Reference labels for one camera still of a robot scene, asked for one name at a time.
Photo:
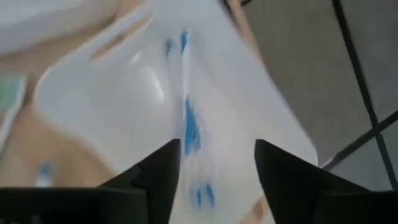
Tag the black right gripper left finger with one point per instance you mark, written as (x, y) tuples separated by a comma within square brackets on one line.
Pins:
[(158, 189)]

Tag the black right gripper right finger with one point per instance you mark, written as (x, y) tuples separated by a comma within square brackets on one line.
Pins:
[(286, 186)]

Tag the wide white plastic bin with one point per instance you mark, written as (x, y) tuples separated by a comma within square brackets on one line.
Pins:
[(124, 109)]

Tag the narrow white plastic bin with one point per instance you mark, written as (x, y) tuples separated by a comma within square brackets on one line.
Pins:
[(46, 25)]

